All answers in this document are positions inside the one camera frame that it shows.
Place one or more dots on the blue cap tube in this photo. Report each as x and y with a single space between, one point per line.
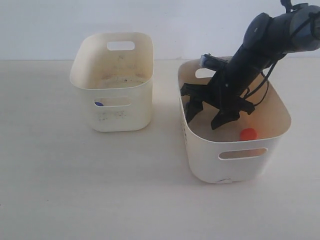
99 104

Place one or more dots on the cream plastic bin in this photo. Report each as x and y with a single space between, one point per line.
116 69
219 156

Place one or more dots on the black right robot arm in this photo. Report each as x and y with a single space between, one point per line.
266 41

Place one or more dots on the orange cap tube front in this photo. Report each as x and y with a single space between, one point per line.
248 132

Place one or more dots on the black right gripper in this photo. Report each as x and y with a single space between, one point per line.
225 88

